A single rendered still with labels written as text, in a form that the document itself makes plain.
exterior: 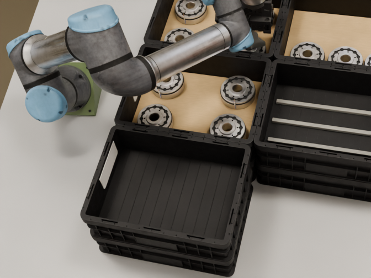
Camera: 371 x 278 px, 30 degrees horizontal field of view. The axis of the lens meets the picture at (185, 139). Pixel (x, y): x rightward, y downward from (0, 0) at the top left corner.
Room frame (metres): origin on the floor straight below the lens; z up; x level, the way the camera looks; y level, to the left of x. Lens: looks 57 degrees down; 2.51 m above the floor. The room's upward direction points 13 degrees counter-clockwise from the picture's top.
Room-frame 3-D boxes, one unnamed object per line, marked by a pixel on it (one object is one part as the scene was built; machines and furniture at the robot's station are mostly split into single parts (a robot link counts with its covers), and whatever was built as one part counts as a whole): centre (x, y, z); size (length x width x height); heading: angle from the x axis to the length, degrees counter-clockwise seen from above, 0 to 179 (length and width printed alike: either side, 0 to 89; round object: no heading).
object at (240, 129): (1.08, -0.12, 0.86); 0.10 x 0.10 x 0.01
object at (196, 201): (0.92, 0.07, 0.87); 0.40 x 0.30 x 0.11; 65
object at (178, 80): (1.30, 0.02, 0.86); 0.10 x 0.10 x 0.01
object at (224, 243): (0.92, 0.07, 0.92); 0.40 x 0.30 x 0.02; 65
